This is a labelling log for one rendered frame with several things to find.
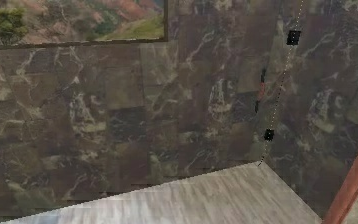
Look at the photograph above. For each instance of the black square door hinge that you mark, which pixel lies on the black square door hinge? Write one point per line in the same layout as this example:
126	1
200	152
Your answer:
293	37
269	134

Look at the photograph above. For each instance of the red-brown door frame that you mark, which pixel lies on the red-brown door frame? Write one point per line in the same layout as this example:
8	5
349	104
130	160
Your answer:
348	188

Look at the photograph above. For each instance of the framed landscape picture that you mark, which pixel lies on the framed landscape picture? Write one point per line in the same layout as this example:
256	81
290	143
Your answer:
77	20

